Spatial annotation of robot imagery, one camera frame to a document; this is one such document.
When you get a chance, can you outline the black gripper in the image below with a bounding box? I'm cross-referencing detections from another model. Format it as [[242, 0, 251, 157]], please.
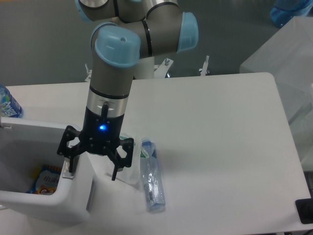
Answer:
[[57, 108, 134, 181]]

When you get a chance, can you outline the white push-lid trash can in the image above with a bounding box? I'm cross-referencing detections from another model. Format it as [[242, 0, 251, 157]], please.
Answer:
[[0, 117, 96, 223]]

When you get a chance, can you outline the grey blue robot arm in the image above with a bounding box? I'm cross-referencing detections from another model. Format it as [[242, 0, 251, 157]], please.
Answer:
[[57, 0, 199, 175]]

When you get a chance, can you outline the clear plastic wrapper bag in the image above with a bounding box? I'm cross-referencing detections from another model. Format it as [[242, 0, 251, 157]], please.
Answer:
[[103, 133, 141, 185]]

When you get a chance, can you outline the colourful snack packet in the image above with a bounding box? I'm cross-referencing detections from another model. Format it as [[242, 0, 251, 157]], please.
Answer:
[[26, 164, 62, 195]]

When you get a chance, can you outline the crushed clear plastic bottle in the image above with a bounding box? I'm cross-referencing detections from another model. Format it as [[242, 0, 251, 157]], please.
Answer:
[[140, 138, 166, 213]]

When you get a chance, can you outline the blue labelled water bottle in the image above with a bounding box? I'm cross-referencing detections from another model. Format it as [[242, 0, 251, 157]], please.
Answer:
[[0, 85, 23, 118]]

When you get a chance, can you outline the black device at edge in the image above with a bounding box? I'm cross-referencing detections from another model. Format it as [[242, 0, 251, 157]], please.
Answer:
[[295, 198, 313, 224]]

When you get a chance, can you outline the blue plastic bag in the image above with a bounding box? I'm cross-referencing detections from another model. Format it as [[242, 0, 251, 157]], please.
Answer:
[[269, 0, 313, 28]]

